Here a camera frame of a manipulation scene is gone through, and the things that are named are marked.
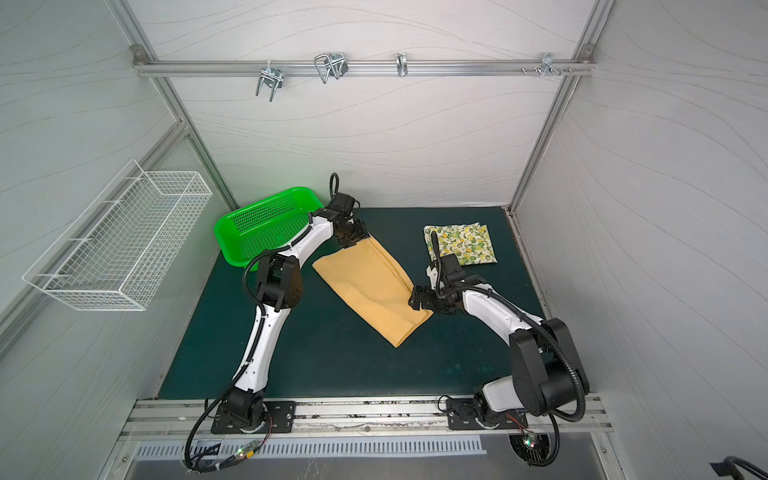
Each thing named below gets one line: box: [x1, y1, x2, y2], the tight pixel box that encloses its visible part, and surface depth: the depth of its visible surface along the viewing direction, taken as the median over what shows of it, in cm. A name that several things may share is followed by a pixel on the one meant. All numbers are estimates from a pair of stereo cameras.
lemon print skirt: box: [423, 222, 498, 266], surface depth 113 cm
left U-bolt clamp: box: [255, 60, 284, 103], surface depth 80 cm
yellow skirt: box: [312, 235, 434, 348], surface depth 97 cm
